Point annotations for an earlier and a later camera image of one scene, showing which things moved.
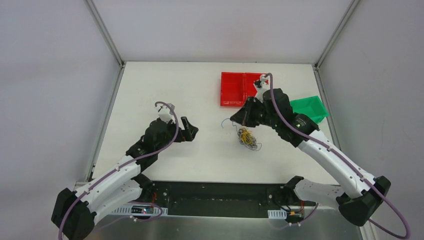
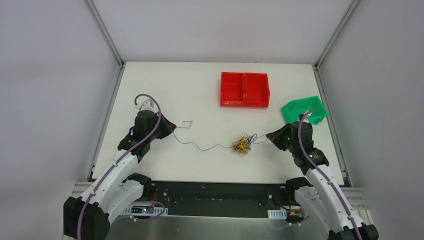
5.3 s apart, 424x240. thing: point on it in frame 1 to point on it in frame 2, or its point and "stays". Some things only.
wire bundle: [247, 138] to [242, 144]
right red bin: [250, 90] stays
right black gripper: [249, 110] to [280, 139]
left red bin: [233, 89] stays
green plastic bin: [312, 107] stays
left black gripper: [180, 133] to [162, 126]
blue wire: [223, 120] to [195, 144]
